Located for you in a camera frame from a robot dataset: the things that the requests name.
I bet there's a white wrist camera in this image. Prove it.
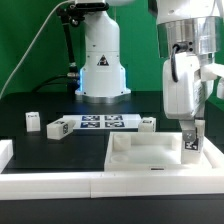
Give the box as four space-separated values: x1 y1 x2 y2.
199 63 224 100

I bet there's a white front fence rail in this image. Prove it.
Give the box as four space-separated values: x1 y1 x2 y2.
0 169 224 200

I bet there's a grey cable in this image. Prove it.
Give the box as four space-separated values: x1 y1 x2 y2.
0 0 76 99

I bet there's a black cable on table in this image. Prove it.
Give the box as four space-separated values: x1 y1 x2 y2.
31 74 81 93

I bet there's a white fence block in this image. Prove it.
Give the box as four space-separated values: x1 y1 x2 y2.
0 140 13 174
204 138 224 169

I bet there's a white left fence block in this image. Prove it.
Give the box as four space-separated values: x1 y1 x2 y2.
0 140 13 174

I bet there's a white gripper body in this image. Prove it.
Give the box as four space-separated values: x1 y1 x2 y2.
163 52 214 120

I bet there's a white right fence block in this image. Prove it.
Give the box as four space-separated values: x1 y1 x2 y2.
204 138 224 169

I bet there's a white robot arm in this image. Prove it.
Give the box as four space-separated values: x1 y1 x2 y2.
75 0 224 142

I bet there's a white tag base sheet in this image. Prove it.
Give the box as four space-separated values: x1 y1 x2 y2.
63 114 141 129

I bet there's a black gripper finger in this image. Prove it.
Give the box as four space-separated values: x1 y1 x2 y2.
179 120 196 142

